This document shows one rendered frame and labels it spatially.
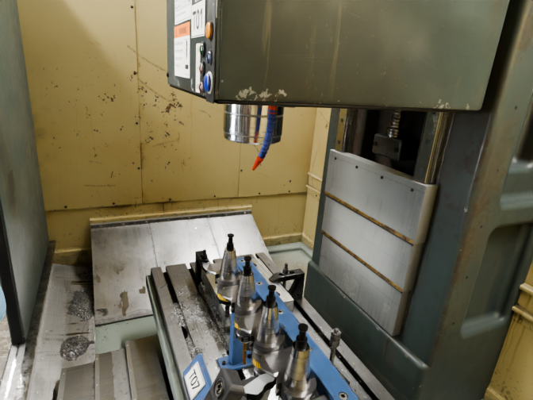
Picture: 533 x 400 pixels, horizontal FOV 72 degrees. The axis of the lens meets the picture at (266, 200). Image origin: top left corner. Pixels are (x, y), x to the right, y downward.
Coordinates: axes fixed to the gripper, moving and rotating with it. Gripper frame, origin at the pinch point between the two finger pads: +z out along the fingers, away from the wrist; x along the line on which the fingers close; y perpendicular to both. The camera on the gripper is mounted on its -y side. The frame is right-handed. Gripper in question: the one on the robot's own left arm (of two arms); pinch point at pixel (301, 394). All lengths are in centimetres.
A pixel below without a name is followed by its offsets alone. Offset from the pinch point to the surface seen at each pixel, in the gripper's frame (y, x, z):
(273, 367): -2.4, -4.7, -2.8
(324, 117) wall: -23, -146, 95
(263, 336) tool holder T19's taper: -4.7, -9.7, -2.4
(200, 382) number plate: 24.1, -30.7, -9.0
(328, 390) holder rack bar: -3.3, 3.3, 2.8
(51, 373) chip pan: 51, -79, -49
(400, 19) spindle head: -59, -22, 29
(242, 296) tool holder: -5.6, -20.8, -2.3
